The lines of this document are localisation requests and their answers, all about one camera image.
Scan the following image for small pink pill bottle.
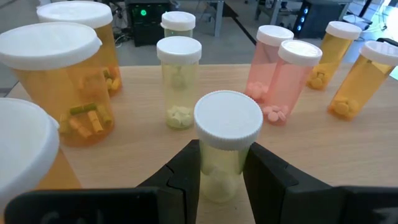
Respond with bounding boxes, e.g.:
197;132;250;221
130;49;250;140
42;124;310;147
244;24;295;102
262;39;323;127

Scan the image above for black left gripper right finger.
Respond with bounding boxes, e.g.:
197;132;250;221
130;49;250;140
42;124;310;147
242;142;343;224

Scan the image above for large orange pill bottle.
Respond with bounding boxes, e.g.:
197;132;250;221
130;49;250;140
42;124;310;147
36;0;123;97
0;21;116;147

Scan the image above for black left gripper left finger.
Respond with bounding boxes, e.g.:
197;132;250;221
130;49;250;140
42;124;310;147
136;139;201;224

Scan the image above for large white cap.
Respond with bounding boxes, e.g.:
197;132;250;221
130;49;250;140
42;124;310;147
0;98;82;215

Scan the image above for black computer blue lights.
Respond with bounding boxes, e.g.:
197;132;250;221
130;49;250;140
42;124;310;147
292;0;349;40

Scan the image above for grey desk leg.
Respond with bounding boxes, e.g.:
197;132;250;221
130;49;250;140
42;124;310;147
213;0;225;37

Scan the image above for black computer green light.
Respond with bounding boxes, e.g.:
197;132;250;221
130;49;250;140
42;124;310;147
126;0;175;47

